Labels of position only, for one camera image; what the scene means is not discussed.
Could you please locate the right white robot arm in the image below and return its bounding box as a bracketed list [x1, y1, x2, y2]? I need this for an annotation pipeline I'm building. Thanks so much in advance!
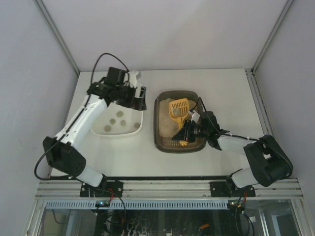
[172, 111, 293, 189]

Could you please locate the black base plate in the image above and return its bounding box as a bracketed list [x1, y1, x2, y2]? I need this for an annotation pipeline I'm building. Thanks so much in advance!
[79, 180, 124, 198]
[210, 181, 256, 198]

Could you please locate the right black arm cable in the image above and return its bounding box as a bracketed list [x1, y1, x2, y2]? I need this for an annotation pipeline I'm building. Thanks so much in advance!
[189, 96, 293, 180]

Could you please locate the grey slotted cable duct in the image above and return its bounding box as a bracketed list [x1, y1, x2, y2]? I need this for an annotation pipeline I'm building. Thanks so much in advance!
[45, 199, 228, 210]

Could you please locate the right aluminium frame post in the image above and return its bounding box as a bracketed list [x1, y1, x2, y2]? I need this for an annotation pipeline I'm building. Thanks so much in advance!
[252, 0, 295, 73]

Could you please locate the white plastic tub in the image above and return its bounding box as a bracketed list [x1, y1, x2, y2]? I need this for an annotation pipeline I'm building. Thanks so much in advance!
[91, 103, 143, 137]

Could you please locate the green clump far corner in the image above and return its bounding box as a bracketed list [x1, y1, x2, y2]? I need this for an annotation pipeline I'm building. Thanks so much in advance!
[173, 108, 180, 117]

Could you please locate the right side aluminium rail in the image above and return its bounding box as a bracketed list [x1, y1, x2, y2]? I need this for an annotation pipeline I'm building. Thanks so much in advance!
[245, 69, 286, 173]

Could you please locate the aluminium mounting rail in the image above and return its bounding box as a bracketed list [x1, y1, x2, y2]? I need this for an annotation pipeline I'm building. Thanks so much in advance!
[35, 179, 303, 199]

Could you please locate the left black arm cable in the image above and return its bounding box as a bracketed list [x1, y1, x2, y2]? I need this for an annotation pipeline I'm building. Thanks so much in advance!
[33, 52, 130, 180]

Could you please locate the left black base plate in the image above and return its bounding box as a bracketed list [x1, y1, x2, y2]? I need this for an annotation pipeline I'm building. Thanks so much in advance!
[79, 180, 124, 198]

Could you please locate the yellow litter scoop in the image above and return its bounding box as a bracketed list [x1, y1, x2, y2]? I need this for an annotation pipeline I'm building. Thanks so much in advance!
[168, 98, 190, 146]

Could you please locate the aluminium frame post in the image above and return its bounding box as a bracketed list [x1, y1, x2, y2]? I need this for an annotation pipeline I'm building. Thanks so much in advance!
[33, 0, 80, 76]
[252, 0, 295, 73]

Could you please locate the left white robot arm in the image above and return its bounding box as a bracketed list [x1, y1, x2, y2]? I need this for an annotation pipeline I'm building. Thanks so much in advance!
[43, 67, 147, 187]

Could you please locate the dark brown litter box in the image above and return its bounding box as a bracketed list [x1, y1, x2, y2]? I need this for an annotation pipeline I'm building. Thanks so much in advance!
[154, 90, 206, 153]

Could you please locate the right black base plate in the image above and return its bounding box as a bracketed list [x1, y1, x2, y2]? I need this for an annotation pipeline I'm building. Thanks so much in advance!
[210, 181, 256, 198]

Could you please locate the left aluminium frame post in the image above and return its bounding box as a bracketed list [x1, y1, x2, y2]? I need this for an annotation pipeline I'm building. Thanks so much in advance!
[33, 0, 80, 76]

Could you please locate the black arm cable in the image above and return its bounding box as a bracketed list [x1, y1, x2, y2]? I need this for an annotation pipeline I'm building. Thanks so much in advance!
[189, 96, 293, 180]
[33, 52, 130, 180]

